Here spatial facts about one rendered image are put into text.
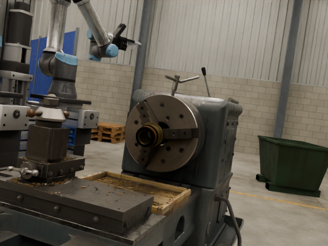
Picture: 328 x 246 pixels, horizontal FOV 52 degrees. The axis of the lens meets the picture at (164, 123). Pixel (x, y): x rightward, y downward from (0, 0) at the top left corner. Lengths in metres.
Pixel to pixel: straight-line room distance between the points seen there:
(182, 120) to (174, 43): 10.69
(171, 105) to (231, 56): 10.32
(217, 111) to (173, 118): 0.22
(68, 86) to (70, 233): 1.14
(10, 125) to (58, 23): 0.79
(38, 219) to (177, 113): 0.72
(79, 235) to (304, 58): 11.21
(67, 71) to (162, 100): 0.64
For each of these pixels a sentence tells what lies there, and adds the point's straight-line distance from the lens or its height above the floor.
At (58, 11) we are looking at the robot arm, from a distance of 1.99.
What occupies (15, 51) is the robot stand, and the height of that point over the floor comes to 1.34.
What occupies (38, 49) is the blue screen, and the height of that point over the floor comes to 2.05.
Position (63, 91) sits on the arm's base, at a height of 1.20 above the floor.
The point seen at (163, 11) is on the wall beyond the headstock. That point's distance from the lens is 12.31.
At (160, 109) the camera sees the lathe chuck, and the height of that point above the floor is 1.17.
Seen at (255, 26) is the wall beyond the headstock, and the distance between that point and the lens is 11.85.
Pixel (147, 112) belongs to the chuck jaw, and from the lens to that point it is 1.32.
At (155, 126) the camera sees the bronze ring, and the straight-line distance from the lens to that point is 1.25.
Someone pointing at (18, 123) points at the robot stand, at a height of 1.05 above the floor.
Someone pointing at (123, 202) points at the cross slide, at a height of 0.97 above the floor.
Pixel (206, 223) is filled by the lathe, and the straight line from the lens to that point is 1.55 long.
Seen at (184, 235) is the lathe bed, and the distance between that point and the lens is 1.39.
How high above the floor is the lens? 1.19
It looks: 3 degrees down
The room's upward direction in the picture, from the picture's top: 8 degrees clockwise
